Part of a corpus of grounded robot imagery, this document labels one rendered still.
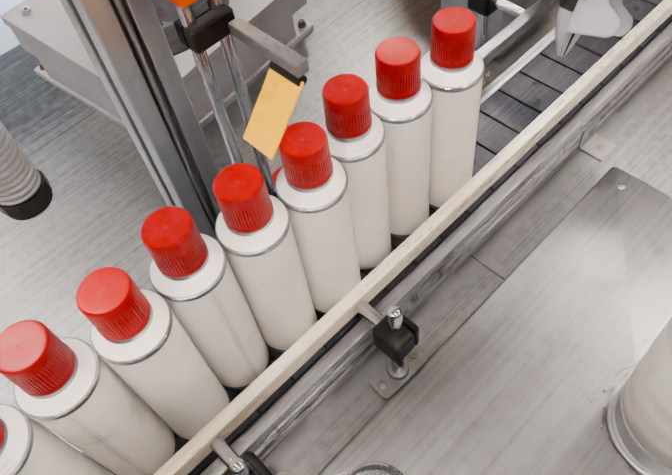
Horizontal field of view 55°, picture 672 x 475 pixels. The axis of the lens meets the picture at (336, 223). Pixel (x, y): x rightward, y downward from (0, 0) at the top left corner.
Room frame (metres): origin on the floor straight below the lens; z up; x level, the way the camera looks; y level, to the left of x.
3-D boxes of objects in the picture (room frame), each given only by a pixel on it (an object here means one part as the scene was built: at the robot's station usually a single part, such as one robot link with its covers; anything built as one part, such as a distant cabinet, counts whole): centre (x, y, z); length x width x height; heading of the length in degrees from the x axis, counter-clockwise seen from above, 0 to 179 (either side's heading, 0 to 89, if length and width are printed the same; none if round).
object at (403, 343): (0.23, -0.03, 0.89); 0.03 x 0.03 x 0.12; 36
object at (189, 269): (0.24, 0.10, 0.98); 0.05 x 0.05 x 0.20
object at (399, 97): (0.36, -0.06, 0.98); 0.05 x 0.05 x 0.20
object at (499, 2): (0.56, -0.21, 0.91); 0.07 x 0.03 x 0.16; 36
